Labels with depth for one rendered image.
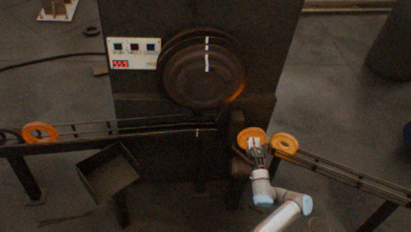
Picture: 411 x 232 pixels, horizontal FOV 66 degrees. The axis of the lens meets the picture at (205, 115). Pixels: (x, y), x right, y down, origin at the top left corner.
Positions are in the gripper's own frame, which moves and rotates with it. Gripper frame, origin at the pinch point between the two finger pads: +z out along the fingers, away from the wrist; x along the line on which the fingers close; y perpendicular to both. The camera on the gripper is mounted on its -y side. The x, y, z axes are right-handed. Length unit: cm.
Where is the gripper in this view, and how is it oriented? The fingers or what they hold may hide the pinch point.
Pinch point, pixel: (252, 136)
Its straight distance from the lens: 174.3
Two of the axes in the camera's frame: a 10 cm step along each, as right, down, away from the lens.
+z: -0.7, -8.9, 4.6
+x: -9.9, 0.0, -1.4
